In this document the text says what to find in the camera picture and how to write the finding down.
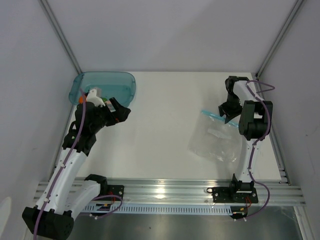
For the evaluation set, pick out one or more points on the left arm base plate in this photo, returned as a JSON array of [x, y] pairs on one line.
[[113, 193]]

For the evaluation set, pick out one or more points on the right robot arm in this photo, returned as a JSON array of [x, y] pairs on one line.
[[255, 118]]

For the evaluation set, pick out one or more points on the left frame post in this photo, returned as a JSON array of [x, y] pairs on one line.
[[53, 21]]

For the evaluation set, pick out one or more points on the frame post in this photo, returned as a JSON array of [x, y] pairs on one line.
[[283, 31], [53, 21]]

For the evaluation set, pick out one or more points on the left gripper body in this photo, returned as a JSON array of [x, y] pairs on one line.
[[104, 116]]

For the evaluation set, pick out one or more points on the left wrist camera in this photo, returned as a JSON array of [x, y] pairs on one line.
[[94, 97]]

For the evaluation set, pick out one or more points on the aluminium mounting rail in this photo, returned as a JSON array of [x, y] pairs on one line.
[[194, 192]]

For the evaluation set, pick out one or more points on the slotted cable duct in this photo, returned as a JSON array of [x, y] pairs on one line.
[[174, 209]]

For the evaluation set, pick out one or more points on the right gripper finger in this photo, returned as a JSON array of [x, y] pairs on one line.
[[231, 113], [223, 110]]

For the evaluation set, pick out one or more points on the right frame post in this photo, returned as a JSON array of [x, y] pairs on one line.
[[283, 31]]

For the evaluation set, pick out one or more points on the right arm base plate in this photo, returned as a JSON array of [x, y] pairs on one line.
[[227, 195]]

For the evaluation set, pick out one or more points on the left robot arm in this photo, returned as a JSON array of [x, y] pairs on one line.
[[55, 212]]

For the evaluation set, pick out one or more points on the clear zip top bag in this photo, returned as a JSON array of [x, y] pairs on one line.
[[214, 140]]

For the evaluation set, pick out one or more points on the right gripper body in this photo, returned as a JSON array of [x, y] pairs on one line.
[[233, 104]]

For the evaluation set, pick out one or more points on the teal plastic tub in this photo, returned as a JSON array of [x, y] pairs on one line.
[[113, 84]]

